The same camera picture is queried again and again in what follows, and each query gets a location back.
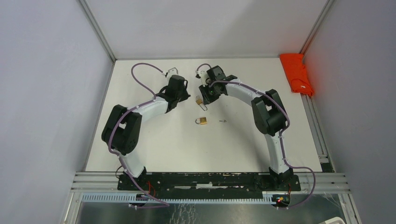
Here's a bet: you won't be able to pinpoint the brass padlock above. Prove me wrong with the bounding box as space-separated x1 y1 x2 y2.
195 117 207 125
196 96 208 111

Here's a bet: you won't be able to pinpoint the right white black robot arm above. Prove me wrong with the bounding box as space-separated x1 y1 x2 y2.
196 66 294 190

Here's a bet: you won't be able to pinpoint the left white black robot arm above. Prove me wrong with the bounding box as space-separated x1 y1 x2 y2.
101 75 190 190

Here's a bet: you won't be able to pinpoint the orange folded cloth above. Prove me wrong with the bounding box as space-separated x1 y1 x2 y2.
279 53 315 97

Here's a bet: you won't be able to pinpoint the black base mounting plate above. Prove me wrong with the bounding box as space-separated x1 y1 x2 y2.
117 172 301 199

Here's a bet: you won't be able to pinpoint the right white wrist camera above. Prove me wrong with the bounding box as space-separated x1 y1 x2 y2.
196 70 210 86

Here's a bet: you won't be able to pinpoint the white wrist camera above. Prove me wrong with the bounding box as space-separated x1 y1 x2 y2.
196 70 210 86
162 67 178 78

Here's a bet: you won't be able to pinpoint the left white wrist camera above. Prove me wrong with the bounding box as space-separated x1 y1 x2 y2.
162 67 178 78

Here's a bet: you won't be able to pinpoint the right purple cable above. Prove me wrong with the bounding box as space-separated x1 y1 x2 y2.
195 63 317 209

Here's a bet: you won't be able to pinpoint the purple cable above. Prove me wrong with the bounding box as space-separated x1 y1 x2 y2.
107 63 170 209
195 63 317 209

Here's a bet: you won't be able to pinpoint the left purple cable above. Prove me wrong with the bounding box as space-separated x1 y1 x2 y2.
107 63 170 209

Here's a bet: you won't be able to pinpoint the white slotted cable duct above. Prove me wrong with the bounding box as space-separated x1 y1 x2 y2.
81 193 276 205

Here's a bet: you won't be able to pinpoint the aluminium frame rails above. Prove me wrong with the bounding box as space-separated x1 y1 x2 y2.
301 94 351 194

